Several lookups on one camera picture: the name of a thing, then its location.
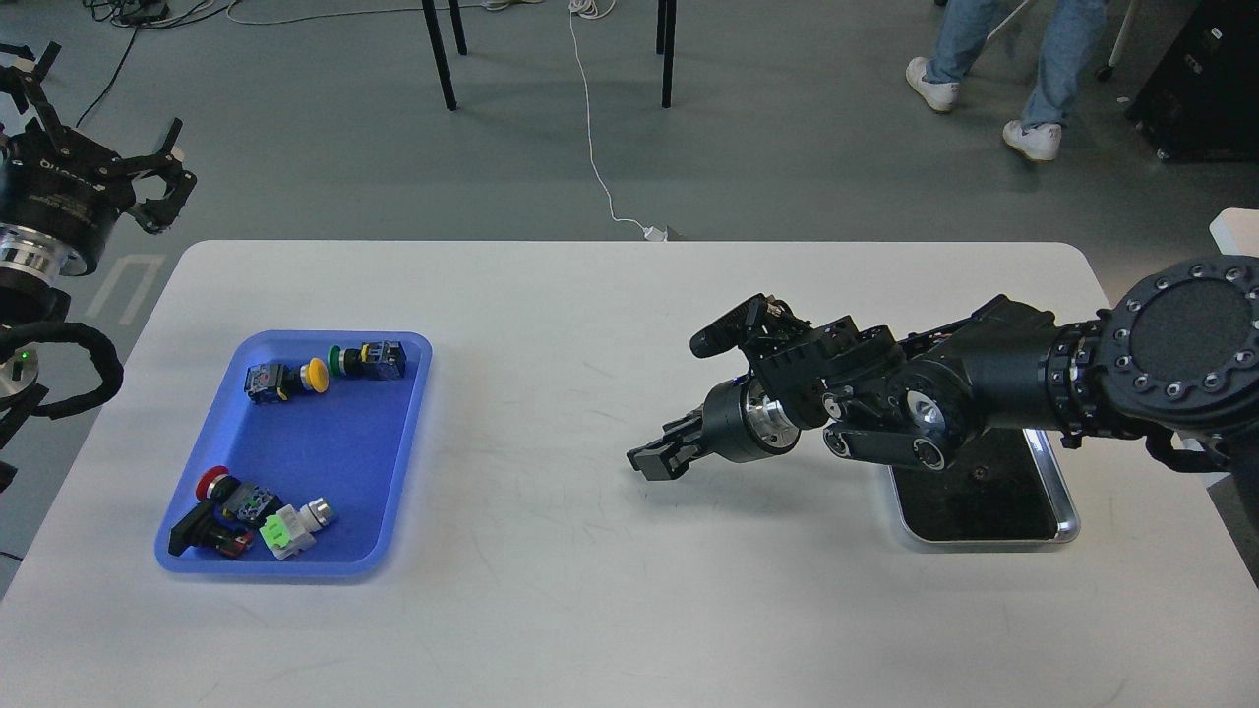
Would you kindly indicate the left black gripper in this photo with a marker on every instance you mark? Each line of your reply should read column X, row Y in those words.
column 59, row 192

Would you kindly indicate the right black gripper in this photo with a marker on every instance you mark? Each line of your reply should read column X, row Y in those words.
column 738, row 420

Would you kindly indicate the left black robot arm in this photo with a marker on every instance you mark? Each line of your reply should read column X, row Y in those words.
column 34, row 311

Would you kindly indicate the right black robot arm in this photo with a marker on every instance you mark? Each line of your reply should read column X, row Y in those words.
column 1174, row 364

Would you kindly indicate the blue plastic tray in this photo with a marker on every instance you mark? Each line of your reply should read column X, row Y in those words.
column 351, row 446

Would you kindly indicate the steel metal tray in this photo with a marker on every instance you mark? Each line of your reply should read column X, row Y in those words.
column 1024, row 505

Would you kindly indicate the black table leg left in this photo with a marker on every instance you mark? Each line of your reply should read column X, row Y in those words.
column 436, row 40

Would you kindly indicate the black table leg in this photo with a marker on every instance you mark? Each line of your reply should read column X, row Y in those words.
column 665, row 32
column 436, row 40

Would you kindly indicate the red mushroom push button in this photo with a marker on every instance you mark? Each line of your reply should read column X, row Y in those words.
column 242, row 501

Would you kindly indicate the black table leg right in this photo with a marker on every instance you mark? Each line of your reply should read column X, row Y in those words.
column 665, row 32

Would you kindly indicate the black equipment case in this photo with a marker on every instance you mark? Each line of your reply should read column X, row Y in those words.
column 1199, row 105

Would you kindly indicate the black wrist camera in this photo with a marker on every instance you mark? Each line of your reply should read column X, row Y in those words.
column 758, row 316

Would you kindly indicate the yellow push button switch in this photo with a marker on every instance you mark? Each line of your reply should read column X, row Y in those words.
column 274, row 381

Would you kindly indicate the green push button switch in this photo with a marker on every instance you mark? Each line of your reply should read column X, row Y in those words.
column 379, row 360

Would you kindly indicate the black switch block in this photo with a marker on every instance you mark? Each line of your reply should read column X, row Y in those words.
column 203, row 528

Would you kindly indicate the white green selector switch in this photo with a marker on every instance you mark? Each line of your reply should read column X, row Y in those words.
column 291, row 530

